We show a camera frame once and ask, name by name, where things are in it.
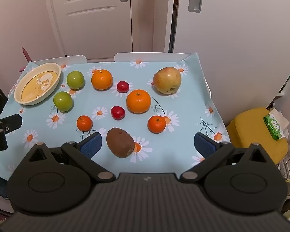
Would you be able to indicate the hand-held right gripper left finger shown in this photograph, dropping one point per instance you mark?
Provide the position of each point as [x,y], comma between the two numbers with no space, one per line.
[91,145]

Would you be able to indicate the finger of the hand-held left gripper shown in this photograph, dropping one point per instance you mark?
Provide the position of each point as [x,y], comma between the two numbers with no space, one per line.
[12,123]

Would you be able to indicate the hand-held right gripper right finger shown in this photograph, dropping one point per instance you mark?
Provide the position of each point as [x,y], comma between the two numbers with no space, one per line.
[204,145]

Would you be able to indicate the small tomato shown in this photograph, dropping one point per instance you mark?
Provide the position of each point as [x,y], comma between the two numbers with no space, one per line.
[84,123]

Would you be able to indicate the brown kiwi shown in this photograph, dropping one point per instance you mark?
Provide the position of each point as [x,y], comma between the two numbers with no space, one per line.
[119,142]

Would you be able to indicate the small red fruit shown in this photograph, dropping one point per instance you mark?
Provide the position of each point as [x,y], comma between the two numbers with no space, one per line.
[122,87]
[118,112]

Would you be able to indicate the cream oval bowl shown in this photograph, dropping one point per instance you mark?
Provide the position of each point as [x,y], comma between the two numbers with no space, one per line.
[37,84]

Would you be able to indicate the small tangerine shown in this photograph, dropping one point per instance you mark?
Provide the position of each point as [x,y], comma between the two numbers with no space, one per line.
[156,124]

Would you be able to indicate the green apple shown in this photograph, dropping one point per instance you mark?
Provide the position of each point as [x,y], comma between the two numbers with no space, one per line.
[63,101]
[75,79]

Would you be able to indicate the large orange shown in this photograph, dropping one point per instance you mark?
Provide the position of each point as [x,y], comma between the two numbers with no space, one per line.
[101,79]
[138,101]

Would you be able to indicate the large yellow-red apple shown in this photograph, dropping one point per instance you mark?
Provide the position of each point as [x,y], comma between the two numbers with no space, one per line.
[167,80]

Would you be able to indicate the light blue daisy tablecloth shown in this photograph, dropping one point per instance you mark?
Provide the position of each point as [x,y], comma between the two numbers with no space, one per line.
[186,106]

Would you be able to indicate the yellow stool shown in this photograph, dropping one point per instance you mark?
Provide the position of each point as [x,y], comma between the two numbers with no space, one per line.
[251,135]

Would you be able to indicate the pink plastic object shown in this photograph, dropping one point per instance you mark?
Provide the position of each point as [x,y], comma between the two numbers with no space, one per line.
[26,55]

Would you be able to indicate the green tissue packet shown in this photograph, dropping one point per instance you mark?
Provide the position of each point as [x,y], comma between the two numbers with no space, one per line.
[273,127]

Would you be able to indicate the white chair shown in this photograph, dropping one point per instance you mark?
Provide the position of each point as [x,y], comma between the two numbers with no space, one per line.
[154,56]
[62,59]

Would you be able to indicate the white wardrobe door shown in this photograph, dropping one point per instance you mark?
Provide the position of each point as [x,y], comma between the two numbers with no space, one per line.
[244,41]

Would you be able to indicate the white panel door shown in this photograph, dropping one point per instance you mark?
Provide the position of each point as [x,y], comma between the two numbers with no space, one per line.
[91,17]

